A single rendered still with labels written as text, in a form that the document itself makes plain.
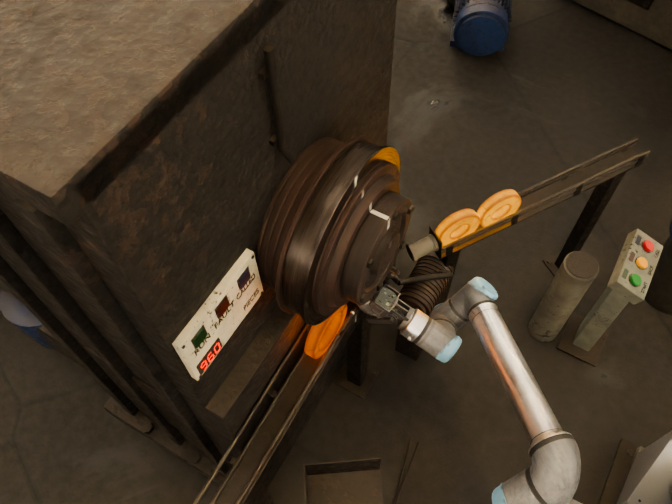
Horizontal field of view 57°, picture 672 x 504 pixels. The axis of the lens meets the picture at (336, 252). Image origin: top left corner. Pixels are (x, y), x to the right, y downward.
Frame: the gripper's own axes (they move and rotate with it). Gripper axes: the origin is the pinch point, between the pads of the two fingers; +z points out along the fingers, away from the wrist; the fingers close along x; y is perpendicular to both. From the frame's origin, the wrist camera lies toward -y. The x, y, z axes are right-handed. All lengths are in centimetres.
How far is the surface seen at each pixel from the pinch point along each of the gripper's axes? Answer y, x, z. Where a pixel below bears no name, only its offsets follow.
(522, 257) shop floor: -59, -87, -61
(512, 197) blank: 13, -51, -28
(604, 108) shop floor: -58, -194, -64
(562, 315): -29, -53, -75
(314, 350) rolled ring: 3.4, 24.2, -1.9
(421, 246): -1.8, -26.3, -12.8
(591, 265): -3, -59, -66
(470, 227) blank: 2.4, -40.1, -22.7
